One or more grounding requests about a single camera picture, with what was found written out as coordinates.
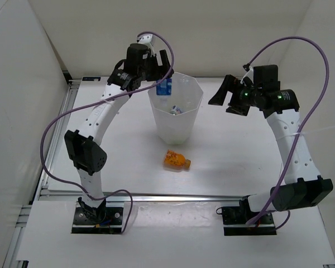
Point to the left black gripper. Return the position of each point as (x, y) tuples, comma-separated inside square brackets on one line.
[(161, 71)]

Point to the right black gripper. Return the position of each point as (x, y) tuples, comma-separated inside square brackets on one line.
[(232, 85)]

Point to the blue label clear bottle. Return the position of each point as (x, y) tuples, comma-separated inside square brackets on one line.
[(164, 88)]

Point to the white label clear bottle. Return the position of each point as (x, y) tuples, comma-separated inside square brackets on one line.
[(175, 110)]

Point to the orange juice bottle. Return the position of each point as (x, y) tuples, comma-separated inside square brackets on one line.
[(176, 160)]

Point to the clear unlabelled plastic bottle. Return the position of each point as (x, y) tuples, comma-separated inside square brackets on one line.
[(184, 82)]

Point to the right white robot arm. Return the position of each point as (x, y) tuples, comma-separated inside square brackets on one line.
[(301, 184)]

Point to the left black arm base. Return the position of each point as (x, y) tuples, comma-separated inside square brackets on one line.
[(110, 222)]

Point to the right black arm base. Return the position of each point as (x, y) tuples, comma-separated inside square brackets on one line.
[(234, 221)]

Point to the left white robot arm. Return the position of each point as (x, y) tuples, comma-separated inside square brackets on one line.
[(84, 144)]

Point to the white faceted plastic bin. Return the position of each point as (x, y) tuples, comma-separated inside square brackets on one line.
[(175, 130)]

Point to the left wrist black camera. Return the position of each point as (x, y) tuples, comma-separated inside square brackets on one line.
[(136, 59)]

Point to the wrist black camera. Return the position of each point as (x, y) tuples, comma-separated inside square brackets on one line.
[(265, 77), (136, 59)]

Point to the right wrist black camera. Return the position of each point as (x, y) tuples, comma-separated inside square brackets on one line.
[(265, 77)]

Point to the aluminium front rail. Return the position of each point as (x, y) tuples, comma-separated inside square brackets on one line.
[(65, 196)]

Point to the aluminium left frame rail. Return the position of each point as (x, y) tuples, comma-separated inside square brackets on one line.
[(42, 181)]

